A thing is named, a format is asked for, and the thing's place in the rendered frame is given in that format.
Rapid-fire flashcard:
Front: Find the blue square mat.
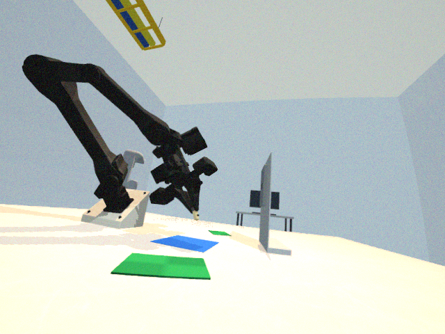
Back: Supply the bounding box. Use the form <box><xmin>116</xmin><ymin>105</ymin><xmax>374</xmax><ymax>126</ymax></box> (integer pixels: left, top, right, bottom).
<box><xmin>151</xmin><ymin>235</ymin><xmax>219</xmax><ymax>252</ymax></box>

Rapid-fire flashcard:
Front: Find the green flat square pad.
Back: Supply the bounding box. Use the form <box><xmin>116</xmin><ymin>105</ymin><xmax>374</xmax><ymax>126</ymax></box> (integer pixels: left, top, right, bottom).
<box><xmin>111</xmin><ymin>253</ymin><xmax>211</xmax><ymax>280</ymax></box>

